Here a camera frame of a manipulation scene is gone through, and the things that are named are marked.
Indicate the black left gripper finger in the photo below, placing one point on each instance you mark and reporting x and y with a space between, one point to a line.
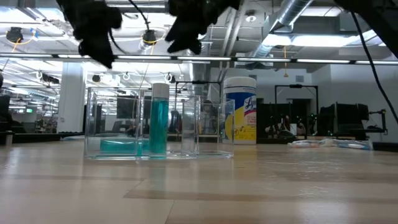
88 49
105 54

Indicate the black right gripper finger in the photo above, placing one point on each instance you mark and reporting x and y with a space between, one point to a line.
178 39
195 40

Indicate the teal mouthwash bottle white cap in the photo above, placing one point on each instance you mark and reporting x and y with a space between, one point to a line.
159 124

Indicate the teal tube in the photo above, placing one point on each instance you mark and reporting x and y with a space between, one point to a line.
121 147

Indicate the blue toothbrush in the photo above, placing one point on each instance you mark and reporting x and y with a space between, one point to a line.
351 144
73 137

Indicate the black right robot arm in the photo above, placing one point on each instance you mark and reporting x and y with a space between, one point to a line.
382 15

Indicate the long ceiling light strip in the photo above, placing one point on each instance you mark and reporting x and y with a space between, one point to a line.
202 58

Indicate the white building column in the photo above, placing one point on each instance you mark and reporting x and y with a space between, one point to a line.
71 99

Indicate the person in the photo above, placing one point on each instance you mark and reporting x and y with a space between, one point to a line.
207 116

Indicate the clear acrylic organizer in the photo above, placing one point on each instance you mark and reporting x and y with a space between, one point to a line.
189 124

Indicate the disinfecting wipes canister white lid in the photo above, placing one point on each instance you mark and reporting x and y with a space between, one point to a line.
240 112

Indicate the yellow hanging pendant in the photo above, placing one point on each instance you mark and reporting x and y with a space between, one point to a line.
285 74

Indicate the black monitors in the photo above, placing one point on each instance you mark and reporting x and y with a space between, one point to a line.
342 118

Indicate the black ceiling camera pod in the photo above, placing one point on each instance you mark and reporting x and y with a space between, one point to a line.
149 37
14 34

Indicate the silver spiral air duct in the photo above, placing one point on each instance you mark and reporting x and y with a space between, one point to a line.
199 74
290 14

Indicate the black gantry frame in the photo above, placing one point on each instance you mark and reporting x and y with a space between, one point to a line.
199 82
295 86

